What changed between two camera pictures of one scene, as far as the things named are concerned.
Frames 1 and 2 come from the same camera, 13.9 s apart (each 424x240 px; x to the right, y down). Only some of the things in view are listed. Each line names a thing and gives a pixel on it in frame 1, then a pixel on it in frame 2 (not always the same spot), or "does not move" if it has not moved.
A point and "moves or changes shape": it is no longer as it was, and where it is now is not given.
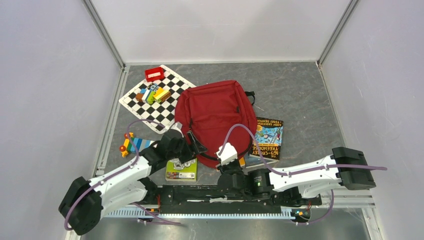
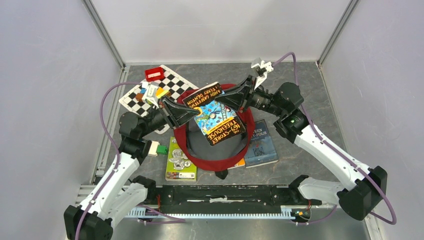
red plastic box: (154, 74) does not move
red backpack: (217, 114) moves or changes shape
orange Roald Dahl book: (242, 161) does not move
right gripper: (222, 168) to (241, 96)
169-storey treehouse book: (268, 133) to (217, 122)
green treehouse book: (177, 171) does not move
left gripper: (189, 154) to (177, 114)
